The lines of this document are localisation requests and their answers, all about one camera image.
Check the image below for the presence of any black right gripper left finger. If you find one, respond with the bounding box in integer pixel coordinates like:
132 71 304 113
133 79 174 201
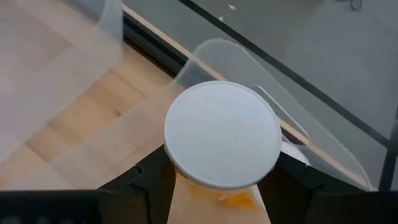
99 144 177 224

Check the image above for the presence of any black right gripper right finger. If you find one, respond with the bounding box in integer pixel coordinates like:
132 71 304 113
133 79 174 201
256 152 377 224

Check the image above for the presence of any large orange pill bottle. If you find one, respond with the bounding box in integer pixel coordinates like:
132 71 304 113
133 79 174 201
164 80 283 224

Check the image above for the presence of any black aluminium table frame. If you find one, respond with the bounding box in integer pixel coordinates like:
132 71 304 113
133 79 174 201
122 12 190 78

